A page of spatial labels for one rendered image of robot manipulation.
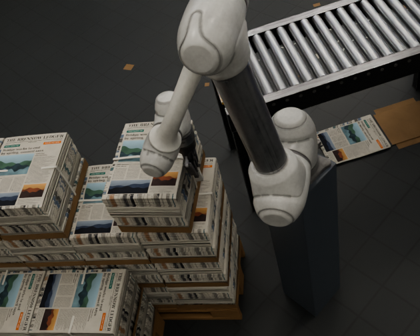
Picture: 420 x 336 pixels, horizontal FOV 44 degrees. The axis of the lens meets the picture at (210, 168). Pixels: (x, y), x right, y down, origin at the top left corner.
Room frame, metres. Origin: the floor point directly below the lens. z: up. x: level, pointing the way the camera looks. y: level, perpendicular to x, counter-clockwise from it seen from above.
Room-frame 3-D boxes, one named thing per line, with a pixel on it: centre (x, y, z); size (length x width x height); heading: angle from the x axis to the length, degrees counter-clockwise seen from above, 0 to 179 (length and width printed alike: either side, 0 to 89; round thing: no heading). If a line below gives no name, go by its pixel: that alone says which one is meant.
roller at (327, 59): (1.95, -0.70, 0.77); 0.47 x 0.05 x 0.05; 179
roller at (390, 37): (1.94, -1.02, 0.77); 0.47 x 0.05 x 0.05; 179
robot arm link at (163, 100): (1.26, 0.07, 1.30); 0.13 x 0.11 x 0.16; 151
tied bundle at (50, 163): (1.49, 0.70, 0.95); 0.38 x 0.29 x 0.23; 161
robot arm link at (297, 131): (1.11, -0.29, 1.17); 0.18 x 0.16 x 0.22; 151
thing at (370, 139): (1.94, -0.86, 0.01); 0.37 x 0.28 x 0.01; 89
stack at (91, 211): (1.45, 0.57, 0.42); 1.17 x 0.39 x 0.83; 71
